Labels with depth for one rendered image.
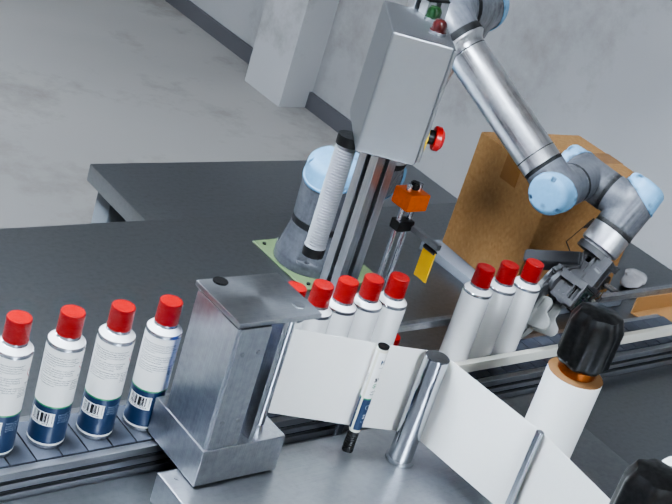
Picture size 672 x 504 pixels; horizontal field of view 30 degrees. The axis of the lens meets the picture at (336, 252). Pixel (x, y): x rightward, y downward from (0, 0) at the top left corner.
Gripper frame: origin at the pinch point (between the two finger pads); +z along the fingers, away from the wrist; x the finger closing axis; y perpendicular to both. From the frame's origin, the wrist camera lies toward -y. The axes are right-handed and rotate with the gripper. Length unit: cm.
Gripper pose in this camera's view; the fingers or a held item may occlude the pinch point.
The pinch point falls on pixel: (519, 329)
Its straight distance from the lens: 232.2
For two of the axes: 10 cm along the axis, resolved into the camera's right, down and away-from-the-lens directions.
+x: 5.2, 3.8, 7.6
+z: -6.2, 7.8, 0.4
